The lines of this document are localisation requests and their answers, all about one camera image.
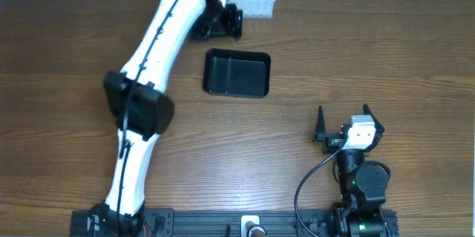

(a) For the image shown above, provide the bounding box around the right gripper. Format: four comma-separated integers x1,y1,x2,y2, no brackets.
314,103,386,155

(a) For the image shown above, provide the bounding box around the white test tube rack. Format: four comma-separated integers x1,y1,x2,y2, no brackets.
221,0,278,20

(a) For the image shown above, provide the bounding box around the clear test tube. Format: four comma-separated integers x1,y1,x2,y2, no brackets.
225,57,232,94
212,57,222,94

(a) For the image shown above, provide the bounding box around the mounting rail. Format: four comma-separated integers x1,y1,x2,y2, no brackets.
70,207,400,237

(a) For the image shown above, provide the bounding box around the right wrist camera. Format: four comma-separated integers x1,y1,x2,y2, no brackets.
341,114,376,152

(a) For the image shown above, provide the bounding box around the black tray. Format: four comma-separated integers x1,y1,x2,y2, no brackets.
202,48,272,100

